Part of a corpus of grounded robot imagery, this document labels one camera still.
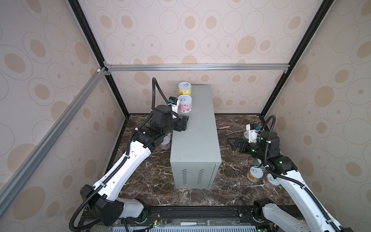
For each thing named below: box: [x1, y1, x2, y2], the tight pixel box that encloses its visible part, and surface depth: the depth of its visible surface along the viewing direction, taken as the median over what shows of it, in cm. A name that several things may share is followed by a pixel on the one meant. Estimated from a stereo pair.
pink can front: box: [177, 94, 193, 113], surface depth 73 cm
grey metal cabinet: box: [170, 84, 222, 189], surface depth 69 cm
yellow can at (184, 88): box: [177, 81, 192, 96], surface depth 81 cm
